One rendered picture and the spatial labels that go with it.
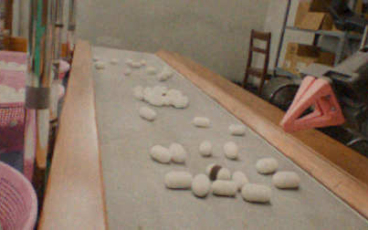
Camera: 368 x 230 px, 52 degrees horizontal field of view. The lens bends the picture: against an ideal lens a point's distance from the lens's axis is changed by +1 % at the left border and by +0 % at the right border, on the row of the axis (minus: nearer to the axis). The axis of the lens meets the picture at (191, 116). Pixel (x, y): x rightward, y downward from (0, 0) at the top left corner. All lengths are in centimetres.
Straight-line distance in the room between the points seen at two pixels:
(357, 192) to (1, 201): 41
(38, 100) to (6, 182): 8
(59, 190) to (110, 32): 497
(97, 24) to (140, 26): 56
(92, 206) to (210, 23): 518
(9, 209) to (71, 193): 6
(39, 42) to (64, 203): 15
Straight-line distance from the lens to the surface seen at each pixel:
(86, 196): 37
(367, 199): 52
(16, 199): 39
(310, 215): 47
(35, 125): 40
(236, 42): 560
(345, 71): 52
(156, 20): 534
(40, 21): 38
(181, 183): 45
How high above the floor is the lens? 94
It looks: 15 degrees down
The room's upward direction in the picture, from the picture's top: 9 degrees clockwise
